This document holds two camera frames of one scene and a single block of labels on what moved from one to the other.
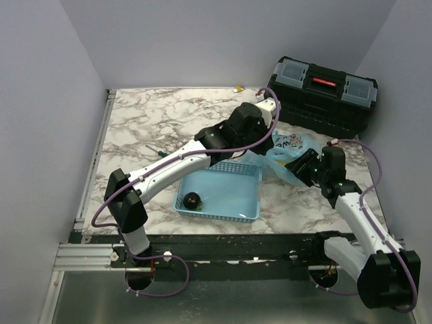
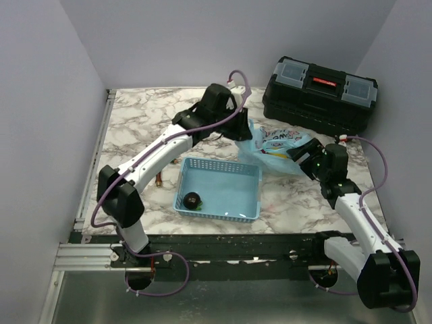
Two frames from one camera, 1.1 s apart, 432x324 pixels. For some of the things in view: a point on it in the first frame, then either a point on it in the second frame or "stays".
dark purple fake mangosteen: (192, 200) stays
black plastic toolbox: (327, 98) stays
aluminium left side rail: (95, 159) stays
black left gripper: (263, 147) → (242, 131)
